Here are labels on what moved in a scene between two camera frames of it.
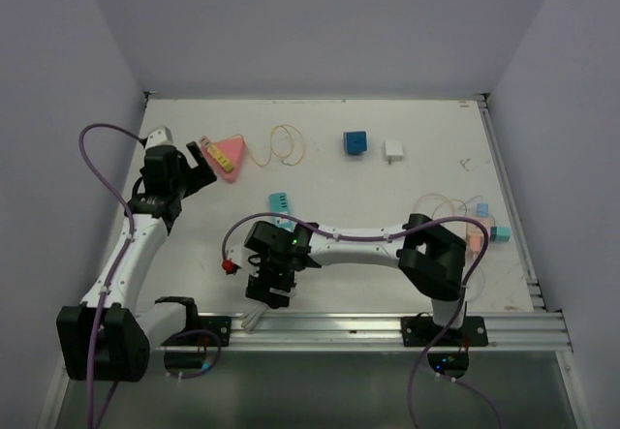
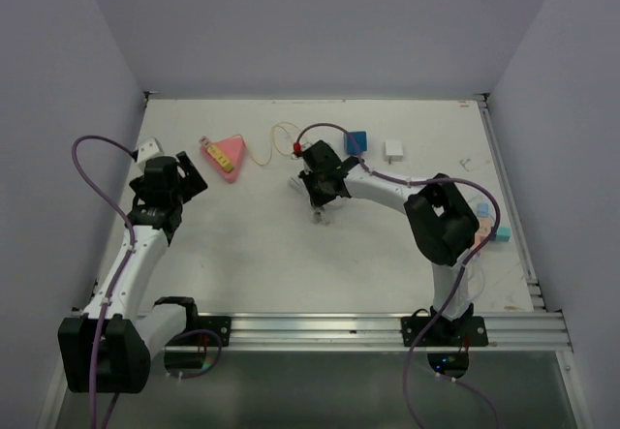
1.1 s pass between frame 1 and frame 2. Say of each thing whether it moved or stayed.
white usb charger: stayed
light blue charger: stayed
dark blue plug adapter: stayed
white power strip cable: moved
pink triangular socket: stayed
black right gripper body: moved
